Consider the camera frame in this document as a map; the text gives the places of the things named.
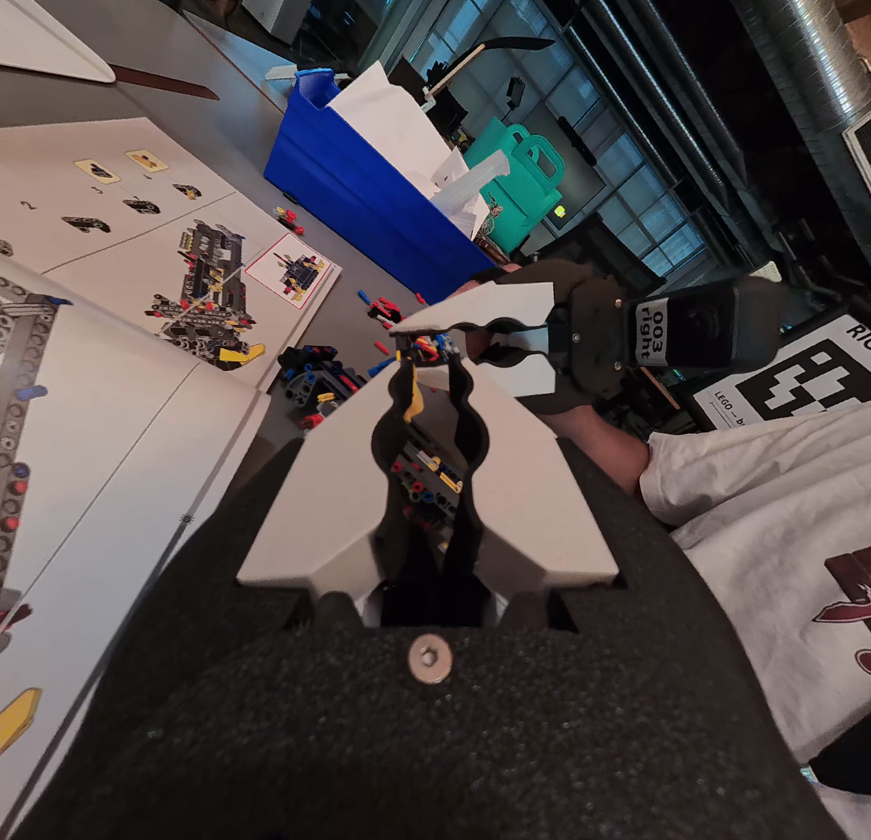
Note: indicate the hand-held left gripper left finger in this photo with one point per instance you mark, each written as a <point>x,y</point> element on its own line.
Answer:
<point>320,500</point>

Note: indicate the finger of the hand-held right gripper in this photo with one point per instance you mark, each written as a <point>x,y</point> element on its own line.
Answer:
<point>527,377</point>
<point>476,306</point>

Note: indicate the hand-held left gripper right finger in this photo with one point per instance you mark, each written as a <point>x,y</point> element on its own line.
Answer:
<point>544,506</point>

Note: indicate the yellow thin lego beam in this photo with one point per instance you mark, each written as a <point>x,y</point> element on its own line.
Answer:
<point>412,398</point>

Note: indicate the lego car chassis model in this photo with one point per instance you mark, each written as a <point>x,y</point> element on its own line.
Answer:
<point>320,384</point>

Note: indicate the person's right forearm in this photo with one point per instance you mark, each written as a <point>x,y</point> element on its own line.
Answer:
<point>599,445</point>

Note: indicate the scattered small lego pins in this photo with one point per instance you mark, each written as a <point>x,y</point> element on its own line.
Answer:
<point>289,215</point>

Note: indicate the lego instruction booklet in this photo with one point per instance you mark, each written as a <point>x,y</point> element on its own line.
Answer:
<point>102,445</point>

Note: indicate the person's right hand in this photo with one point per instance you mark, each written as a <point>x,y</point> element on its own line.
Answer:
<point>476,283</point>

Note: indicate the teal felt bag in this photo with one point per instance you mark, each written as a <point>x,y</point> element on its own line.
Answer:
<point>524,173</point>

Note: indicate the blue plastic bin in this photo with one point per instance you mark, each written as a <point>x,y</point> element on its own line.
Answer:
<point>354,187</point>

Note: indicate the white paper bags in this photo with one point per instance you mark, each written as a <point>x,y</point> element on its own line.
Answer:
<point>388,119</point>

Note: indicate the black white marker sign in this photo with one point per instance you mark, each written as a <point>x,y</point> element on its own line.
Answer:
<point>803,384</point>

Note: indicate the black wooden desk lamp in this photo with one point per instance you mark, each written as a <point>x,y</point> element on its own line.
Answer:
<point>490,51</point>

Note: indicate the silver ventilation duct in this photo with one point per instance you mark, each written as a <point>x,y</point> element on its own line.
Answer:
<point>803,51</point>

